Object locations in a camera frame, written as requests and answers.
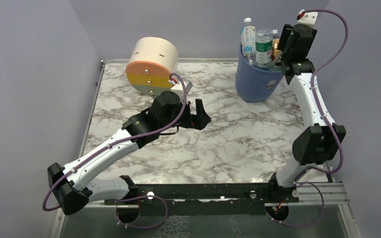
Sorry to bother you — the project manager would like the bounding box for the white blue label tea bottle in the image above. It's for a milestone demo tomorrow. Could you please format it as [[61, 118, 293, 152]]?
[[241, 17, 256, 66]]

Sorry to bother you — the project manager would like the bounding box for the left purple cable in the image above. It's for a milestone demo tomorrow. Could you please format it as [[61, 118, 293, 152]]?
[[42, 72, 189, 230]]

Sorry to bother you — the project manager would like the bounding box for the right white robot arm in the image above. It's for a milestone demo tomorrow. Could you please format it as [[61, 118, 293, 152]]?
[[268, 24, 346, 199]]

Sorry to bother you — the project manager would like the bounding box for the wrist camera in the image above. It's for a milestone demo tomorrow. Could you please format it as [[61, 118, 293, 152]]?
[[170, 80, 193, 101], [297, 9, 318, 28]]

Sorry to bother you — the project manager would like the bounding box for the beige round drum box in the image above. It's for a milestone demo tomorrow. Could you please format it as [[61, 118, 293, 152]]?
[[125, 37, 179, 96]]

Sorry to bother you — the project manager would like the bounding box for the red yellow label juice bottle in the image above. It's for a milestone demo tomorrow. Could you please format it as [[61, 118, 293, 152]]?
[[271, 29, 280, 61]]

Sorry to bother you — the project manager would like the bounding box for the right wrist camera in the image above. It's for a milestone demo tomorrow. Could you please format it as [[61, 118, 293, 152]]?
[[297, 9, 318, 28]]

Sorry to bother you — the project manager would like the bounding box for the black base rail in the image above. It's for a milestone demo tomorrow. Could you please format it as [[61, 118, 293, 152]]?
[[104, 181, 299, 217]]

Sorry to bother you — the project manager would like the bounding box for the green cap clear bottle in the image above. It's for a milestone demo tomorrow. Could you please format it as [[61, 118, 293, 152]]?
[[255, 28, 273, 68]]

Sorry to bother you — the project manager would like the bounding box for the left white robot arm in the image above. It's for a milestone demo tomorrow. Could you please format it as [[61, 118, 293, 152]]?
[[45, 91, 211, 215]]

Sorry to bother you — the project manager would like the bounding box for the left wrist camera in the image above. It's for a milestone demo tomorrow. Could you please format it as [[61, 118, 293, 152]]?
[[170, 80, 193, 101]]

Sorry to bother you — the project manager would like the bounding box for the blue plastic bin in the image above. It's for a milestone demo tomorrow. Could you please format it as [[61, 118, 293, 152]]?
[[235, 45, 284, 103]]

